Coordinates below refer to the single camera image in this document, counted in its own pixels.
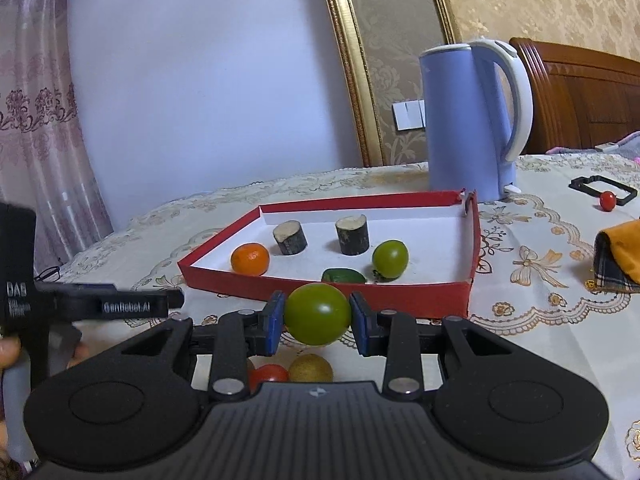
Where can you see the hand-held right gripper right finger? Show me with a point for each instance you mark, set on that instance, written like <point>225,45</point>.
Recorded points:
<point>361,325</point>

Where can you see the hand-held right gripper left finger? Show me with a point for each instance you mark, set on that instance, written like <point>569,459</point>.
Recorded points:
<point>276,325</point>

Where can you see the green tomato with reddish tinge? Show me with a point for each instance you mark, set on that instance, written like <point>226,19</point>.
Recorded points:
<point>317,312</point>

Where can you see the red cardboard box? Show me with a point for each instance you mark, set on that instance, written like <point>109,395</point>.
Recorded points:
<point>325,297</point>

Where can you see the small red cherry tomato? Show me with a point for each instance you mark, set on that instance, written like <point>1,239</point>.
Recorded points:
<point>269,376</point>

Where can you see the orange mandarin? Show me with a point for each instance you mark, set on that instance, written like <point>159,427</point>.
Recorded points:
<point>250,260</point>

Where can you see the large green tomato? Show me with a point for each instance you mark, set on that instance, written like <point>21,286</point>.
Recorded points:
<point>391,259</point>

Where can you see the short sugarcane piece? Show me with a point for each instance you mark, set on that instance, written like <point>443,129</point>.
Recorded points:
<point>290,240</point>
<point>352,237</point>

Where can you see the person's left hand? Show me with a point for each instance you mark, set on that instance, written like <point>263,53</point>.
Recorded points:
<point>9,352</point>

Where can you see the brown kiwi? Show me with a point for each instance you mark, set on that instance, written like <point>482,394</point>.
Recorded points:
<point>310,369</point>

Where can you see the black eyeglasses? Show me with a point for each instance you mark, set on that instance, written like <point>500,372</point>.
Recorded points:
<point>47,274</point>

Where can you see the pink patterned curtain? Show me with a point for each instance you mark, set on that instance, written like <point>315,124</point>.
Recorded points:
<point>35,110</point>

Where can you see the blue electric kettle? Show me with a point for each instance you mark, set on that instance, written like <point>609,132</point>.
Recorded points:
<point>460,125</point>

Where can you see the orange cloth with plaid lining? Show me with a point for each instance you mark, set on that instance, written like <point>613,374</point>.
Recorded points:
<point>625,252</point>

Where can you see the small red ball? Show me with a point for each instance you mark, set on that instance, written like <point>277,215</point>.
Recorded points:
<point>607,200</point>

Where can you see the wooden headboard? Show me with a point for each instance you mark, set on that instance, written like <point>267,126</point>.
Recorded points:
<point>585,105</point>

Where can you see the pile of clothes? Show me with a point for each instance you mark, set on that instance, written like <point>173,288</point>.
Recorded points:
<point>622,145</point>

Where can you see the white wall switch panel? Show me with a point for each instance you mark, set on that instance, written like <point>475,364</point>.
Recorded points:
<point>410,115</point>

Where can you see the black rectangular frame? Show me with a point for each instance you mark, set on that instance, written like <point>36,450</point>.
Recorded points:
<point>582,182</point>

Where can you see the golden wall panel frame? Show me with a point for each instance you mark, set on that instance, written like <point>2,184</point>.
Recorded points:
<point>350,60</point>

